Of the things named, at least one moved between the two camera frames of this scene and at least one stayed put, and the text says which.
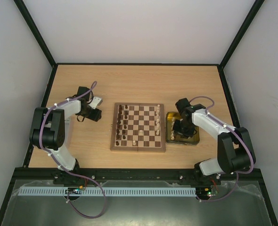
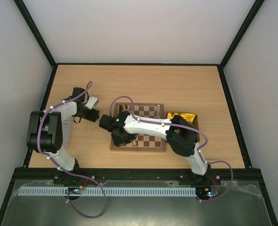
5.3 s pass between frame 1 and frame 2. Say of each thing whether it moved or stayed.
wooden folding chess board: stayed
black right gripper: moved
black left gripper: stayed
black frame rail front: stayed
